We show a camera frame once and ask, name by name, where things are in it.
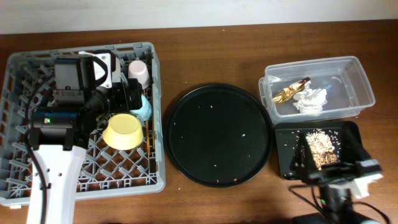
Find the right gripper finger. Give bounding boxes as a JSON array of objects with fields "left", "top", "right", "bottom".
[
  {"left": 341, "top": 123, "right": 371, "bottom": 166},
  {"left": 290, "top": 133, "right": 319, "bottom": 176}
]

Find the food scraps and rice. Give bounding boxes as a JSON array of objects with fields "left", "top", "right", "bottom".
[{"left": 295, "top": 129, "right": 339, "bottom": 170}]

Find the white napkin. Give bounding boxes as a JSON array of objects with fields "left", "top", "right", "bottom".
[{"left": 293, "top": 88, "right": 327, "bottom": 114}]

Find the pink cup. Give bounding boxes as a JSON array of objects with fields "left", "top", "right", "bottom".
[{"left": 128, "top": 60, "right": 150, "bottom": 89}]

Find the yellow bowl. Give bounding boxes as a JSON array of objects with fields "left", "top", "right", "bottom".
[{"left": 103, "top": 114, "right": 144, "bottom": 151}]

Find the gold brown snack wrapper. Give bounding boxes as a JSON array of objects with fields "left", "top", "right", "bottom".
[{"left": 272, "top": 77, "right": 311, "bottom": 105}]

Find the blue cup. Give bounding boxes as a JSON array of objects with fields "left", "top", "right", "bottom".
[{"left": 129, "top": 94, "right": 152, "bottom": 122}]

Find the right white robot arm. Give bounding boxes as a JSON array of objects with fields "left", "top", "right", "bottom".
[{"left": 275, "top": 121, "right": 382, "bottom": 223}]

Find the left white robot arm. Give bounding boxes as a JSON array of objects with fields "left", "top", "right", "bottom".
[{"left": 24, "top": 50, "right": 144, "bottom": 223}]

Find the grey plastic dishwasher rack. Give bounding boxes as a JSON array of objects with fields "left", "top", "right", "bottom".
[{"left": 1, "top": 42, "right": 165, "bottom": 207}]

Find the black rectangular tray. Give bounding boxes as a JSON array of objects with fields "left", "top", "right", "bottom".
[{"left": 274, "top": 121, "right": 353, "bottom": 180}]

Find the clear plastic bin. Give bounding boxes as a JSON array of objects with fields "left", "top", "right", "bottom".
[{"left": 259, "top": 56, "right": 376, "bottom": 124}]

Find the round black serving tray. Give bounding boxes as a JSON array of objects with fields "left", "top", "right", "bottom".
[{"left": 163, "top": 84, "right": 274, "bottom": 188}]

